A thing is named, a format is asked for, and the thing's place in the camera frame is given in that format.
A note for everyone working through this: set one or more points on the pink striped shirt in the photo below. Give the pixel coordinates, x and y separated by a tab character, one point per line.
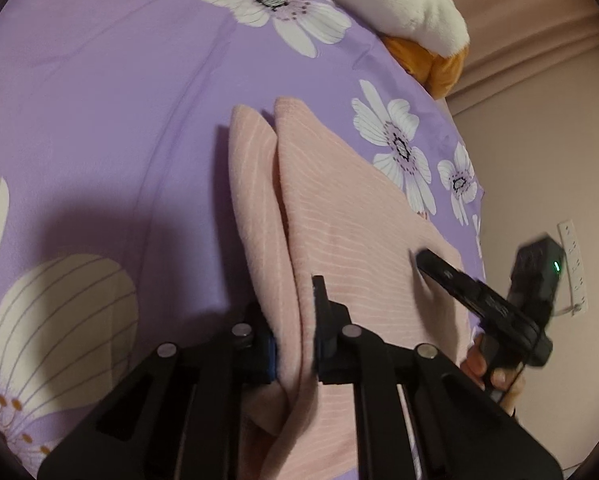
307	204

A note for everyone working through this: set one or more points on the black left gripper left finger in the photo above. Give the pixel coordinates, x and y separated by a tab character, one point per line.
261	355

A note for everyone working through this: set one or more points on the white power strip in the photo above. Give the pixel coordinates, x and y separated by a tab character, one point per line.
574	265

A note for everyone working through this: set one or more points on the purple floral bed sheet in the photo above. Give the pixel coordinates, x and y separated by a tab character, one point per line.
116	225

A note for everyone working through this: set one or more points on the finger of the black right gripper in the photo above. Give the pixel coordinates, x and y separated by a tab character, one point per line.
458	284

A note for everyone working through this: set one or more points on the pink curtain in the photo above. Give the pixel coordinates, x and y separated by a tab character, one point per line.
513	40

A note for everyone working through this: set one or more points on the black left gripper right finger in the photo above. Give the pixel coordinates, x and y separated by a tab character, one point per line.
335	355

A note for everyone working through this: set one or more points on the person's right hand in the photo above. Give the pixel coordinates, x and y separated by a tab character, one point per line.
509	382

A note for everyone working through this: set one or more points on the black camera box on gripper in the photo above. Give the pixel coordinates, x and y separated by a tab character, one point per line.
534	277

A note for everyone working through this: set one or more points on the white plush duck toy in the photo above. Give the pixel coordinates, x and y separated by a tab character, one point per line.
428	38

